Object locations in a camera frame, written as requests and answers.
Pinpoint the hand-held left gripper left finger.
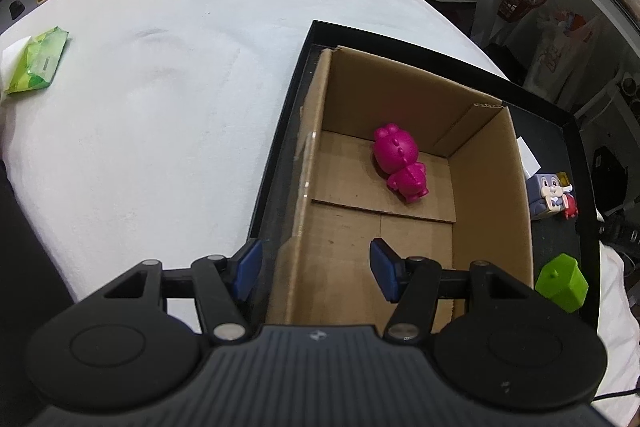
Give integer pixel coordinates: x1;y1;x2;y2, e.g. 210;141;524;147
102;238;264;342

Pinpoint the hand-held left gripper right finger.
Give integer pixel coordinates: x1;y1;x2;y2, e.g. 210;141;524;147
369;238;538;343

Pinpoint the brown cardboard box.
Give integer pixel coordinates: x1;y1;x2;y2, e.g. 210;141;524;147
265;46;535;333

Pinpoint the black tray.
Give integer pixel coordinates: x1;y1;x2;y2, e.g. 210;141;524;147
247;20;601;333

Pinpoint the bunny cube toy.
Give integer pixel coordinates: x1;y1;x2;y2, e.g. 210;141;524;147
526;172;571;221

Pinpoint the green toy block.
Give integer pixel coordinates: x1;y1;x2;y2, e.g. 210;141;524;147
535;253;589;314

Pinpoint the white charger plug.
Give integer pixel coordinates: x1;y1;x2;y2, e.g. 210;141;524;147
517;137;540;180

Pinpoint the pink toy figure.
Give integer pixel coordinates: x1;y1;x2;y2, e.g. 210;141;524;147
371;123;430;202

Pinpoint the printed tote bag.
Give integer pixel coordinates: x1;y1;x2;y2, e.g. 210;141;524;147
522;9;601;108

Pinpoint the green wet wipes packet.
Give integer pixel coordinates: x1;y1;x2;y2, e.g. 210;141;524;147
5;27;71;95

